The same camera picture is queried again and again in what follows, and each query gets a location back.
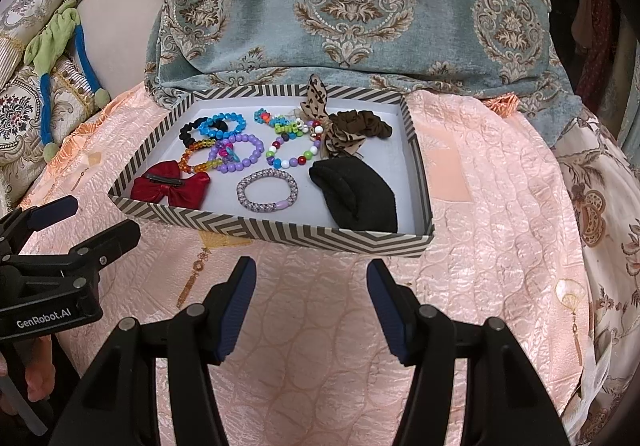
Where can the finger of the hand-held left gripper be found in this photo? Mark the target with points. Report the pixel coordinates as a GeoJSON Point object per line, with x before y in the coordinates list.
{"type": "Point", "coordinates": [55, 210]}
{"type": "Point", "coordinates": [110, 238]}

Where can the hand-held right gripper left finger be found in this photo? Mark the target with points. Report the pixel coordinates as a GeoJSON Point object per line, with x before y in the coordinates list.
{"type": "Point", "coordinates": [235, 311]}

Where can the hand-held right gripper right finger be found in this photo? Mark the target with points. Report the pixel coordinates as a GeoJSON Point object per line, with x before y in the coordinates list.
{"type": "Point", "coordinates": [385, 316]}

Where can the grey white striped box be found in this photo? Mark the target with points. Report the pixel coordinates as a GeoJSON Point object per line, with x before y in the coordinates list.
{"type": "Point", "coordinates": [280, 235]}

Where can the person's left hand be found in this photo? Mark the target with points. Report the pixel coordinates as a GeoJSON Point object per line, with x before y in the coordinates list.
{"type": "Point", "coordinates": [40, 371]}

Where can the person's dark trouser leg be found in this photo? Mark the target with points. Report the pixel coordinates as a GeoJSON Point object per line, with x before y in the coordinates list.
{"type": "Point", "coordinates": [62, 351]}

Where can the floral embroidered cushion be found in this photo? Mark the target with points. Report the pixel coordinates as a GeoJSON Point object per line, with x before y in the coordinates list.
{"type": "Point", "coordinates": [20, 121]}

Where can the red bow hair clip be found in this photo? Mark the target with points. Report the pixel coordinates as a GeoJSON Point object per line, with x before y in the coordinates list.
{"type": "Point", "coordinates": [192, 188]}

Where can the pink quilted blanket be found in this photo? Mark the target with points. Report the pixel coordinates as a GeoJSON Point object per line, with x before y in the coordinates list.
{"type": "Point", "coordinates": [475, 251]}

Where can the black cloth pouch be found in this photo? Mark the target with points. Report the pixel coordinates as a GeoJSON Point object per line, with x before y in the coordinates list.
{"type": "Point", "coordinates": [360, 196]}

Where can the black scrunchie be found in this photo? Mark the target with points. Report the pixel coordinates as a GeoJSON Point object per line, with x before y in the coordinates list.
{"type": "Point", "coordinates": [186, 131]}

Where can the leopard print bow scrunchie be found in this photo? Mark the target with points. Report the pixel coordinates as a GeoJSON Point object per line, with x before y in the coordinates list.
{"type": "Point", "coordinates": [345, 141]}

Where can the brown scrunchie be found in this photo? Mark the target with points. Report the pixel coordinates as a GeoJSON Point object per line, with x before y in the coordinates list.
{"type": "Point", "coordinates": [372, 121]}

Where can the cream embroidered bolster cushion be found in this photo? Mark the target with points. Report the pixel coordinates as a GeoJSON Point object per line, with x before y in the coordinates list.
{"type": "Point", "coordinates": [30, 11]}

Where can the plain beige cushion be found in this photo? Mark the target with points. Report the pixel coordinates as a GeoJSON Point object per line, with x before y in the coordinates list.
{"type": "Point", "coordinates": [120, 16]}

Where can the cream floral bedsheet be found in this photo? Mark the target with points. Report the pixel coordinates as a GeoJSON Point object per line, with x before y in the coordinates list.
{"type": "Point", "coordinates": [610, 236]}

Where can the hanging clothes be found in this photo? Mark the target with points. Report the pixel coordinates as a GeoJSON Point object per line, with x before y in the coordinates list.
{"type": "Point", "coordinates": [600, 36]}

